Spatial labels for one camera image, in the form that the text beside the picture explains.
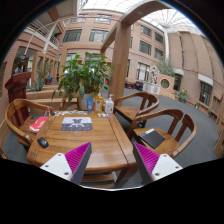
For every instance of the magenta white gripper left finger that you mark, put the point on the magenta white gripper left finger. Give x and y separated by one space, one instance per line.
70 166

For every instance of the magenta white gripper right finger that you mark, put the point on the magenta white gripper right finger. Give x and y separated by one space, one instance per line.
153 166

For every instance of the black computer mouse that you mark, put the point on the black computer mouse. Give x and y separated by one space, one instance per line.
43 142

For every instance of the black notebook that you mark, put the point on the black notebook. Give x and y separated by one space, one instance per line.
152 138

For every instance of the wooden table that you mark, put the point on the wooden table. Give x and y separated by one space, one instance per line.
112 152

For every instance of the near right wooden armchair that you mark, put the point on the near right wooden armchair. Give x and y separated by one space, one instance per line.
170 145

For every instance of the wooden armchair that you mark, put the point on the wooden armchair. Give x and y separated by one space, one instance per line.
149 103
170 145
18 119

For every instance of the red white bag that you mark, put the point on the red white bag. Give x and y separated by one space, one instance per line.
35 127

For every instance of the far right wooden armchair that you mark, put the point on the far right wooden armchair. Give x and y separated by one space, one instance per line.
149 103

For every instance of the left wooden armchair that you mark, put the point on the left wooden armchair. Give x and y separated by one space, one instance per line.
18 119

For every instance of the blue tube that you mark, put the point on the blue tube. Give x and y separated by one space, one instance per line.
89 104

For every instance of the yellow liquid bottle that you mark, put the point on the yellow liquid bottle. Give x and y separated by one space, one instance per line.
98 103

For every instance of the white pump bottle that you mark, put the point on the white pump bottle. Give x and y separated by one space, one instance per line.
109 105

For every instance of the yellow flower plant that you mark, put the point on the yellow flower plant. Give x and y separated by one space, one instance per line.
183 95

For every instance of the large green potted plant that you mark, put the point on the large green potted plant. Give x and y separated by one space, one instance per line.
79 79

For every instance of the dark red wooden podium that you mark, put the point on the dark red wooden podium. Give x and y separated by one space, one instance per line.
16 86

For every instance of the wooden pillar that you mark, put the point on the wooden pillar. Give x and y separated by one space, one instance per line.
120 59

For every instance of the white sculpture on pedestal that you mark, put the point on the white sculpture on pedestal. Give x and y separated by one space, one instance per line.
151 86

